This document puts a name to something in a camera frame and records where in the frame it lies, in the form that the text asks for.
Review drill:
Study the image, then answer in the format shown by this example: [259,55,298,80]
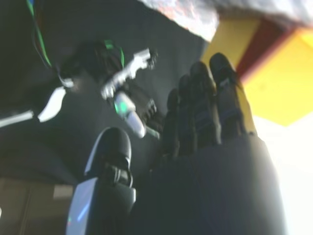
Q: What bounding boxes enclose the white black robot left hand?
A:
[65,52,289,235]

